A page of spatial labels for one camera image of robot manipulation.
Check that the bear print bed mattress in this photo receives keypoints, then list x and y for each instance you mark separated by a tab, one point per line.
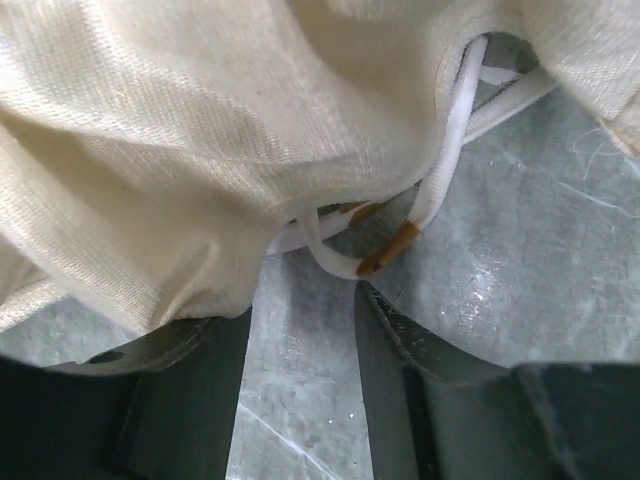
153	152

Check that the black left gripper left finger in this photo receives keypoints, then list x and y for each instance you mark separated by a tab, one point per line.
160	407

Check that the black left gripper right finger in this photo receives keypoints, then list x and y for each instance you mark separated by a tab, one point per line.
435	411

